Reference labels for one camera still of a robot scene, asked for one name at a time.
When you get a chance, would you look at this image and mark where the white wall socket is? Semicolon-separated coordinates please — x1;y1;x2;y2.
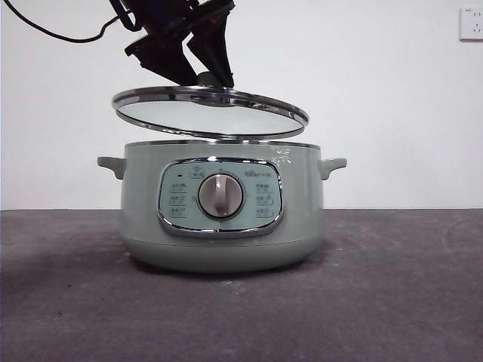
459;8;483;43

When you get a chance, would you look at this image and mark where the glass lid with green knob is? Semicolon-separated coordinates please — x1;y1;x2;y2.
111;73;310;137

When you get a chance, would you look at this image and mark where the black cable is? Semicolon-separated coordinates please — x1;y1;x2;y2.
22;0;137;43

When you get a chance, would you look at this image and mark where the pale green electric cooking pot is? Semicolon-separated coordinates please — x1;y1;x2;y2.
97;140;348;273

